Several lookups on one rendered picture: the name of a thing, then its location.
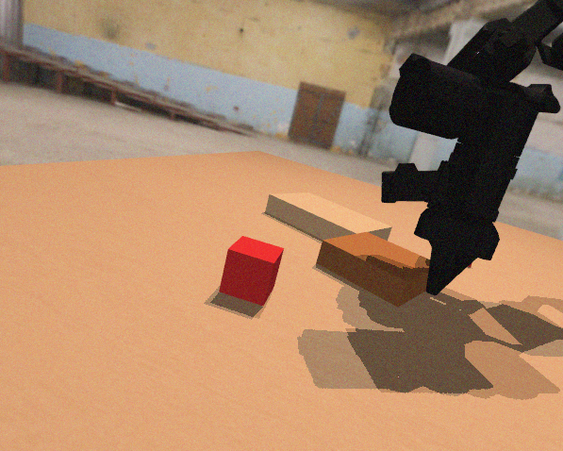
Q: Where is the tan wooden board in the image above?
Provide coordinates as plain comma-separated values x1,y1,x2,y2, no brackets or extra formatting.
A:
265,192,392,241

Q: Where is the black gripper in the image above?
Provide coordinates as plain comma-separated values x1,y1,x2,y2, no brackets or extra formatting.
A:
414,142,520,295

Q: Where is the brown square block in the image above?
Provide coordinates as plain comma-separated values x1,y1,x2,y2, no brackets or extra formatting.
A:
316,232,430,308

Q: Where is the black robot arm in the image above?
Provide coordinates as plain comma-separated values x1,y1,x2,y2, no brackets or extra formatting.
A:
381,0,563,208

